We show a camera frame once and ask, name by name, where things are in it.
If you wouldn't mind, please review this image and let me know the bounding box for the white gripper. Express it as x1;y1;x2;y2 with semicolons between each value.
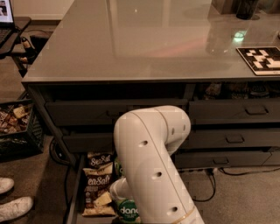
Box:
94;178;131;207

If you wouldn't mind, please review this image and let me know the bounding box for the brown sea salt chip bag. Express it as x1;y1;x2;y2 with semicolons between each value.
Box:
82;163;116;216
87;152;114;169

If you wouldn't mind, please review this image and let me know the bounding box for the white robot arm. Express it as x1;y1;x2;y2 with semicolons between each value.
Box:
113;106;205;224

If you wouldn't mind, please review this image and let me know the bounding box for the front green dang chip bag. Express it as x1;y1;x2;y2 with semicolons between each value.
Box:
116;199;141;224

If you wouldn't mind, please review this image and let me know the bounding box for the green dang chip bag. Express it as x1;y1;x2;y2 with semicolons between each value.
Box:
114;157;123;177
116;199;141;224

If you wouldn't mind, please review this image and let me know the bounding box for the open bottom left drawer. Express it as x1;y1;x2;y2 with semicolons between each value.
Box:
66;154;122;224

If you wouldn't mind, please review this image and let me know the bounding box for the rear green dang chip bag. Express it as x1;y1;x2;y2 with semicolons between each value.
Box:
114;157;123;177

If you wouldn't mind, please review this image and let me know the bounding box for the middle left drawer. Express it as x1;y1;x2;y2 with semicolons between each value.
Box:
62;133;114;153

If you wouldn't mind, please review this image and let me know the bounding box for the bottom right drawer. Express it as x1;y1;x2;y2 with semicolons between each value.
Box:
174;151;280;169

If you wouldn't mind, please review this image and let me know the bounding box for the top left drawer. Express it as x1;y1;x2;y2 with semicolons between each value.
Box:
45;98;188;126

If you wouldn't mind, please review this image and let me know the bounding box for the middle right drawer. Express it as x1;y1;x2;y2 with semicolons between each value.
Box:
182;129;280;150

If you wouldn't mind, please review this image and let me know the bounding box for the top right drawer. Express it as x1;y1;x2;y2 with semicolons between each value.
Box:
189;98;280;124

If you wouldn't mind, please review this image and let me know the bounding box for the black cylinder on counter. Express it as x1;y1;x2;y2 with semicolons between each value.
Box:
236;0;259;20

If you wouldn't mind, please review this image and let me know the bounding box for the upper white shoe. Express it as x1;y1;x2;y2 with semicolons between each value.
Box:
0;178;14;194

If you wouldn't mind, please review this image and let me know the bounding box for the black crate of snacks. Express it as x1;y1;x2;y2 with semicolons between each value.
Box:
0;100;44;161

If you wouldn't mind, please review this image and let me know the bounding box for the laptop computer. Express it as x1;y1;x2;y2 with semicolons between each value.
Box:
0;0;15;46

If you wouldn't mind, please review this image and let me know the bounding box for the black white marker board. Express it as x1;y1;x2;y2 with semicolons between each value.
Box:
236;46;280;75

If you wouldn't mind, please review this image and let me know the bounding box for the black power cable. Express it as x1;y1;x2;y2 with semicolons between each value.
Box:
191;166;280;203

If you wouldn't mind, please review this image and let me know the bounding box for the dark cabinet frame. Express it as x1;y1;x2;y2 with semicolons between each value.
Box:
25;81;280;161

